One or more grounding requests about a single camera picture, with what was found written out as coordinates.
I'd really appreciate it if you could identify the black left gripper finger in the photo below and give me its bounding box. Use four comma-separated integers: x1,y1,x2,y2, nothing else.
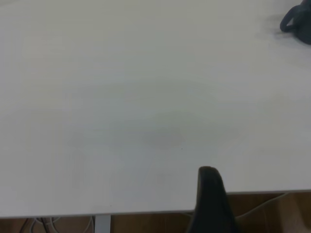
186,166,241,233

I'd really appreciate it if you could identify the dark grey ceramic mug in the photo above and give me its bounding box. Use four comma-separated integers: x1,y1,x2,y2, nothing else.
279,0,311,46

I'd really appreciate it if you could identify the grey metal table leg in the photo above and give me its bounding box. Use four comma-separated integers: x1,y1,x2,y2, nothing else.
94,215,112,233

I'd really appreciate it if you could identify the white cable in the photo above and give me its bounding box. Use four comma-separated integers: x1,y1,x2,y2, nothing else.
81,215,95,233
30,216,61,233
235,192,290,218

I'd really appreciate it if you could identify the dark cable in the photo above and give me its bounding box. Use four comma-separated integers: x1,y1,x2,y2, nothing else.
40,217,53,233

